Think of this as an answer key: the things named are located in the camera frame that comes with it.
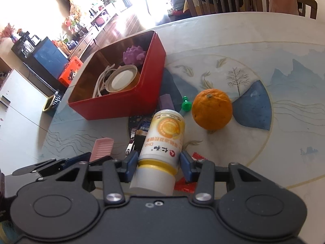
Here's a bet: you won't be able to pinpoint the pink ridged plastic box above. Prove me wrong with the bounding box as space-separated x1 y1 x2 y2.
89 138 114 162

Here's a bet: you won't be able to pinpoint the red candy wrapper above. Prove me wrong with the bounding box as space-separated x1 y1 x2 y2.
174 152 206 194

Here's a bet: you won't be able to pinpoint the black floss container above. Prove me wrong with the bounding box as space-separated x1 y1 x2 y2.
134 120 151 154

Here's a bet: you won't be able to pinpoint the white yellow vitamin bottle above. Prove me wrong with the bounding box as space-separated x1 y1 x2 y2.
130 109 185 196

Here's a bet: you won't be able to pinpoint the orange fruit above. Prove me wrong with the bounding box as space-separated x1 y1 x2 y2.
192 89 232 132

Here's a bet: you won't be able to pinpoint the green push pin piece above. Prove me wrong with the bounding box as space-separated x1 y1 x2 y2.
181 96 192 112

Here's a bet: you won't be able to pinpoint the purple eraser block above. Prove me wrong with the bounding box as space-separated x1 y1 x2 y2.
159 94 175 110

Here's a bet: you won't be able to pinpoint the white frame sunglasses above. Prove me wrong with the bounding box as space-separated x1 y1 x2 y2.
92 64 117 98

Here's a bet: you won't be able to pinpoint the clear tape roll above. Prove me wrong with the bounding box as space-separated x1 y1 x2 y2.
106 64 140 93

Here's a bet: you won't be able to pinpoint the purple spiky toy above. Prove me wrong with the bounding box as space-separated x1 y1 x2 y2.
122 46 146 66

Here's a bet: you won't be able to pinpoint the white sideboard cabinet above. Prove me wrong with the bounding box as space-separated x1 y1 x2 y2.
0 69 52 175

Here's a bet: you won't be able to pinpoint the teal waste bin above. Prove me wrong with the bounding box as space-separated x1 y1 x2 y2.
43 94 61 117

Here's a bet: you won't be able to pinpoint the red metal tin box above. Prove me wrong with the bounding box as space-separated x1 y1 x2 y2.
68 30 166 120

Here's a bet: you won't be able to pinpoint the orange gift box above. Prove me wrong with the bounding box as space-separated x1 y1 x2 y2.
58 56 83 88

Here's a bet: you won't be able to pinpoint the blue front dark cabinet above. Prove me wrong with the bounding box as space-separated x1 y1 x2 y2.
12 37 68 92

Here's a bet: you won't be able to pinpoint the low wooden tv console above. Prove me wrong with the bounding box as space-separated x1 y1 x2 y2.
68 3 117 60

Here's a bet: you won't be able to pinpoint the wooden chair with towel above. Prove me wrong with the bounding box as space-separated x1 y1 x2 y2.
255 0 318 19

